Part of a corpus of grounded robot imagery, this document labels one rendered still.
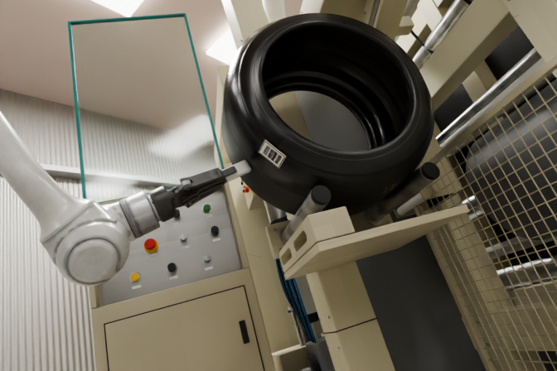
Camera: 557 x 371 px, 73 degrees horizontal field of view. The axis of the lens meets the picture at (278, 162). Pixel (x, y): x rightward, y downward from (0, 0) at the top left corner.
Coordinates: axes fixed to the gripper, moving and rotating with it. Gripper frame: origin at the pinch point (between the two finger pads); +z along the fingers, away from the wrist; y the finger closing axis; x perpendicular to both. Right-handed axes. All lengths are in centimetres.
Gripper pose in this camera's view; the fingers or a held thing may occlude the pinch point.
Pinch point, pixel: (235, 171)
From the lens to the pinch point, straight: 90.8
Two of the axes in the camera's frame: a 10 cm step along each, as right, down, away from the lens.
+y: -1.7, 4.4, 8.8
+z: 8.5, -3.9, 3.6
